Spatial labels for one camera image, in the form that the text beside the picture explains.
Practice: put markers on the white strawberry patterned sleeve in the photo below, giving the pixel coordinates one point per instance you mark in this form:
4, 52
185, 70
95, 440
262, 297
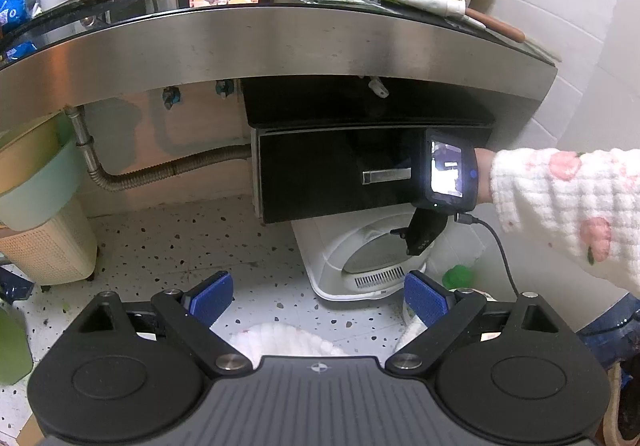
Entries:
584, 205
278, 339

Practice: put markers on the brush with brown wooden handle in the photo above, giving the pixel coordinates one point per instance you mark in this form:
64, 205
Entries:
496, 25

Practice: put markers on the white strawberry patterned right sleeve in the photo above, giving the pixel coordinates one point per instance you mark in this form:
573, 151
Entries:
584, 205

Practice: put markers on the mint green plastic basin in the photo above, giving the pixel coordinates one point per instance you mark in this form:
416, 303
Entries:
48, 191

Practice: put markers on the beige perforated laundry basket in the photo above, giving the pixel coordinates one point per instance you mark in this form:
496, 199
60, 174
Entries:
61, 250

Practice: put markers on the black drawer with metal handle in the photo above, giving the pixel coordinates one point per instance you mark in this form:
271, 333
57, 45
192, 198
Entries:
313, 137

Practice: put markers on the white hook under counter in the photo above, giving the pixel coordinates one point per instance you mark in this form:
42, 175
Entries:
378, 87

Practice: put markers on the white strawberry patterned left sleeve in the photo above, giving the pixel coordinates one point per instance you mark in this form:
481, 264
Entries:
278, 339

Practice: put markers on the stainless edged black countertop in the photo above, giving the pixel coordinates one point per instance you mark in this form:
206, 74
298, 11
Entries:
91, 50

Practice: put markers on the white cat litter box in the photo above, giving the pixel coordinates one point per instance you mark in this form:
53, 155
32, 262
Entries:
355, 256

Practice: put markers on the white bottle green cap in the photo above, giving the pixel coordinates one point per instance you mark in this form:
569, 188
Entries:
458, 277

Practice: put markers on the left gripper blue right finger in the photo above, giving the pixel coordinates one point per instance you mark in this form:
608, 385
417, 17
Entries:
427, 298

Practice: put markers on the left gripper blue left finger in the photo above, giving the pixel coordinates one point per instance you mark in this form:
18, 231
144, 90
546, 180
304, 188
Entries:
208, 300

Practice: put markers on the person right hand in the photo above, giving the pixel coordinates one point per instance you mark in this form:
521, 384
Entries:
484, 160

